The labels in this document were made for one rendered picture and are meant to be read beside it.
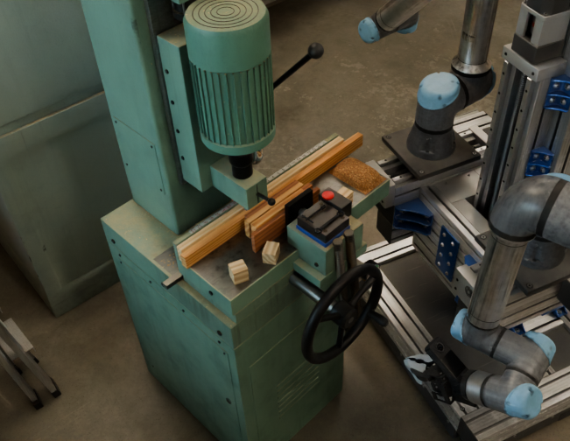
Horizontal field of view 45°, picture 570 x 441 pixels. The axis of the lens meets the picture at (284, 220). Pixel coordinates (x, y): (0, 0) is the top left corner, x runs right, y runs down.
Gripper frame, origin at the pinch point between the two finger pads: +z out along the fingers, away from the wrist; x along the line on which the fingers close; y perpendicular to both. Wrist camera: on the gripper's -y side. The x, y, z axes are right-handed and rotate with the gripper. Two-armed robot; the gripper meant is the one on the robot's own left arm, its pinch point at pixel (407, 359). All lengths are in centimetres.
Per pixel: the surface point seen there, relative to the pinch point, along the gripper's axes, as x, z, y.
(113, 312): -23, 142, -1
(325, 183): 18, 30, -40
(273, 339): -15.3, 33.4, -8.8
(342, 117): 137, 160, -13
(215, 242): -19, 32, -43
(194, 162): -15, 32, -63
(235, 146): -14, 12, -66
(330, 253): -3.3, 8.9, -32.2
